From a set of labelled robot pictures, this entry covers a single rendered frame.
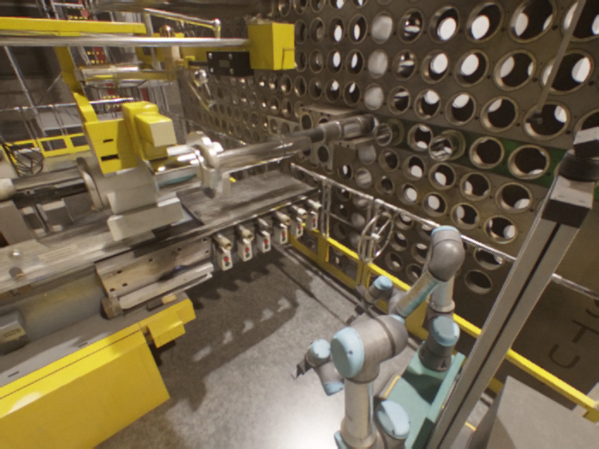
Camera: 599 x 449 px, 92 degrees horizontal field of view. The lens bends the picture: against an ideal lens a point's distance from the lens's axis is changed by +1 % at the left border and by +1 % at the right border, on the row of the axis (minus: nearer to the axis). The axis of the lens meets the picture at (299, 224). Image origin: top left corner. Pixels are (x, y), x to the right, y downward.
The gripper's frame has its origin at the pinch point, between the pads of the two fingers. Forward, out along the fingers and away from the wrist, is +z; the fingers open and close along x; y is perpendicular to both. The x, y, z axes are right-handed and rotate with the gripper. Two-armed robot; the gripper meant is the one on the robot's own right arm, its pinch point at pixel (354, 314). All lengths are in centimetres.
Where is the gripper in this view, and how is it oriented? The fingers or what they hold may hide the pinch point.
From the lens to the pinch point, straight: 173.4
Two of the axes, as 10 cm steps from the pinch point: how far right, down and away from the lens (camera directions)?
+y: 7.3, 6.3, -2.8
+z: -4.0, 7.1, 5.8
